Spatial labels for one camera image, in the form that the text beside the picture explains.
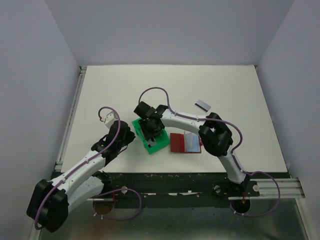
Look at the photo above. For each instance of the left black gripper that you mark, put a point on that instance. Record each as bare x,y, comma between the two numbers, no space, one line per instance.
130,137

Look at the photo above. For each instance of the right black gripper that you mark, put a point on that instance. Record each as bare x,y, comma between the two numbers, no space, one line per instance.
147,133

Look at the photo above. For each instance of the green plastic card tray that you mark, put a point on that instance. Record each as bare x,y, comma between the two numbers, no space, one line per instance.
162,140

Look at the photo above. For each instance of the red card holder wallet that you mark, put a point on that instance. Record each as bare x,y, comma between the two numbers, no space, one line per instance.
186,143

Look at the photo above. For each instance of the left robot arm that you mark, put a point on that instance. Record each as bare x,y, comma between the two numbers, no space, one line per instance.
53,200

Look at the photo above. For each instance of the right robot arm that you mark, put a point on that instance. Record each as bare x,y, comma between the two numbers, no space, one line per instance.
213,132

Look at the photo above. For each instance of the silver card in tray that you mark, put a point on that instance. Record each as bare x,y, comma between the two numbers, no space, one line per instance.
151,142

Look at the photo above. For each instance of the white magnetic stripe card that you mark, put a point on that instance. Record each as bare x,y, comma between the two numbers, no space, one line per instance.
203,106

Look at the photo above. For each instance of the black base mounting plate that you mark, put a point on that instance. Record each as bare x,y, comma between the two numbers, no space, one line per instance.
171,190

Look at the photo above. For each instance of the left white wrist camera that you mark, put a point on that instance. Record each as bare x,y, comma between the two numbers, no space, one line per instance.
109,119

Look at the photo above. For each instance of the left aluminium rail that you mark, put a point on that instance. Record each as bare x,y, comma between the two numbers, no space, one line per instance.
66,135

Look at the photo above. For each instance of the aluminium rail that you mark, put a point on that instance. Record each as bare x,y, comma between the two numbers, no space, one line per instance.
66,135
281,188

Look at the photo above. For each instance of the front aluminium rail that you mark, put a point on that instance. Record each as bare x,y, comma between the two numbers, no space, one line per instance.
281,188

